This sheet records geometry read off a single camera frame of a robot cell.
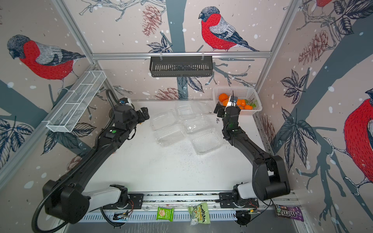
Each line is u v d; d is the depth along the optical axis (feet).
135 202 2.40
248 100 3.76
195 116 3.52
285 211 2.28
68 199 1.24
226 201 2.40
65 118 2.34
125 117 1.89
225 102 3.63
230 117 2.04
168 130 3.27
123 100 2.23
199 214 2.26
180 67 3.50
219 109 2.53
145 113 2.35
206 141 3.14
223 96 3.79
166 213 2.27
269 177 1.40
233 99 2.29
